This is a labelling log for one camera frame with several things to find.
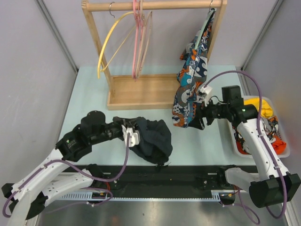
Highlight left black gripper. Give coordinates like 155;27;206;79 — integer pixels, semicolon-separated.
92;116;138;144

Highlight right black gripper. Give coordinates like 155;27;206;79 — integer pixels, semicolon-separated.
188;95;230;130

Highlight colourful patterned shorts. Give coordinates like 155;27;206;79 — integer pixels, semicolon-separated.
172;10;216;128

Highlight dark navy shorts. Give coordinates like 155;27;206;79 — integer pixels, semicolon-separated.
130;117;173;165

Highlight beige plastic hanger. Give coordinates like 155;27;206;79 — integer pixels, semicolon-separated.
135;11;153;79

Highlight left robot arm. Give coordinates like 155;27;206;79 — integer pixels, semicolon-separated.
1;111;140;226

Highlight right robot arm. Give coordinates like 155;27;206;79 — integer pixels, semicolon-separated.
195;86;301;208

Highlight pink plastic hanger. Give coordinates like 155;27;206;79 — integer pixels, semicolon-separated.
132;0;145;80

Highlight yellow plastic hanger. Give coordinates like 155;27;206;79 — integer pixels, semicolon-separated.
96;11;136;79

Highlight mint green hanger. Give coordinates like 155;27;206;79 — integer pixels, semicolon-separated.
194;0;215;50

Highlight wooden clothes rack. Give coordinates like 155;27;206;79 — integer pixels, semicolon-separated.
81;0;227;110

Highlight yellow garment in basket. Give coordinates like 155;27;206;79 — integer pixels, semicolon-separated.
244;97;274;118

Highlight patterned garment in basket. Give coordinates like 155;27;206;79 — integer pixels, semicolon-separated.
232;116;282;154

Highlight orange garment in basket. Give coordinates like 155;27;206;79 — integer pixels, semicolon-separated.
236;140;286;155

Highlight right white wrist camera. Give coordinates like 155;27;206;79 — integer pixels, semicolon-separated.
197;86;213;106

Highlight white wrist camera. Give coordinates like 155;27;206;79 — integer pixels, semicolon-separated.
122;125;140;147
197;86;213;106

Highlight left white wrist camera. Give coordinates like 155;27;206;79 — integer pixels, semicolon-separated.
122;125;140;147

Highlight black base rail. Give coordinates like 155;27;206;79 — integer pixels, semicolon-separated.
65;164;259;205

